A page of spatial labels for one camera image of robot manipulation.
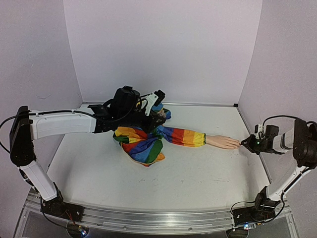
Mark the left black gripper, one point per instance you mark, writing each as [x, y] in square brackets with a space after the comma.
[156, 117]

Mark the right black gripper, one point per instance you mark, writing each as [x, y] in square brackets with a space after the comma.
[249, 144]

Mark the small nail polish bottle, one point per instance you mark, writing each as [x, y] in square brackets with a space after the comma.
[162, 114]

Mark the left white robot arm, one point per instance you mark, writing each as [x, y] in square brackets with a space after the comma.
[127, 108]

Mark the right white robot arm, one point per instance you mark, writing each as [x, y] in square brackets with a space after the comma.
[301, 140]

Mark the mannequin hand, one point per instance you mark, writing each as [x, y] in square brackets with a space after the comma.
[222, 142]

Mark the rainbow striped cloth garment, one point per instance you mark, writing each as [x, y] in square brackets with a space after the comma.
[146, 148]

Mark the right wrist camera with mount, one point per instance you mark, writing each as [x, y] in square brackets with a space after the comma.
[259, 132]

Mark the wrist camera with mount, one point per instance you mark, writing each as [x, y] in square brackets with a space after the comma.
[153, 99]
[259, 132]

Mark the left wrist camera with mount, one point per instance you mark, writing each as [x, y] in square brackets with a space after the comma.
[153, 99]

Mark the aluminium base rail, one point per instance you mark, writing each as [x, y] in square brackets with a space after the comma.
[140, 222]

